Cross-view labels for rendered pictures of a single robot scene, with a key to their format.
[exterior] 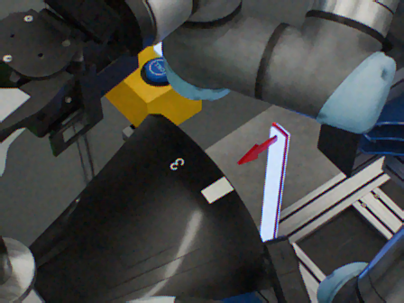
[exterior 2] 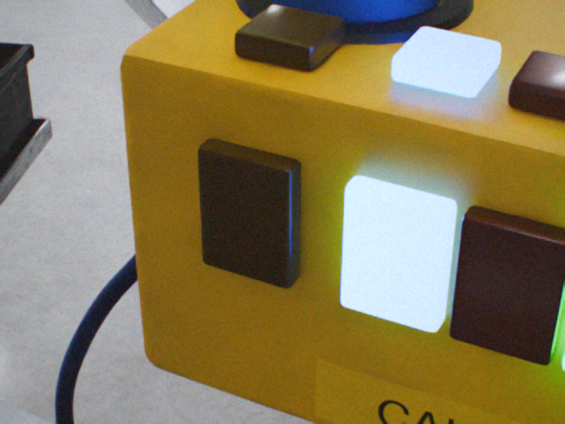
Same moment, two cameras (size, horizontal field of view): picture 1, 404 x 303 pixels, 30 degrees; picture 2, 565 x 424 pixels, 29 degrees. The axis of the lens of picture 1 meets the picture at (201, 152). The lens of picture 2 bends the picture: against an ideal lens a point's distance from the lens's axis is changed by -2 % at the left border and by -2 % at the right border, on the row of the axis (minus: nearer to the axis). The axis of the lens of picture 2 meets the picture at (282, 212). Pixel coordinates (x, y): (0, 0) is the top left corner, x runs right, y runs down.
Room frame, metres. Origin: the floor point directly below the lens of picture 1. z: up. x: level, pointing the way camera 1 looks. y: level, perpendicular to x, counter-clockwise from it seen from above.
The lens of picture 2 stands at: (0.95, -0.06, 1.17)
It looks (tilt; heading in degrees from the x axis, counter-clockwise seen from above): 33 degrees down; 155
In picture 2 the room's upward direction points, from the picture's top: straight up
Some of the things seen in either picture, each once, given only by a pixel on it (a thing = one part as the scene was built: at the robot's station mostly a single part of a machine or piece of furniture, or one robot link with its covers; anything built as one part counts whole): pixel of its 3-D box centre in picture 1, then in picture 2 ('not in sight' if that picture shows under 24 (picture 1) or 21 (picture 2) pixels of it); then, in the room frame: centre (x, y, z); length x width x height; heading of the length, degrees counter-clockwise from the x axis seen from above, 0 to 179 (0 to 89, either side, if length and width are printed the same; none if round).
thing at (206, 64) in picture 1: (216, 44); not in sight; (0.52, -0.02, 1.34); 0.11 x 0.08 x 0.11; 63
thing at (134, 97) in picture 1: (143, 78); (515, 225); (0.77, 0.08, 1.02); 0.16 x 0.10 x 0.11; 39
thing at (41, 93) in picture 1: (25, 95); not in sight; (0.35, 0.12, 1.46); 0.09 x 0.05 x 0.02; 147
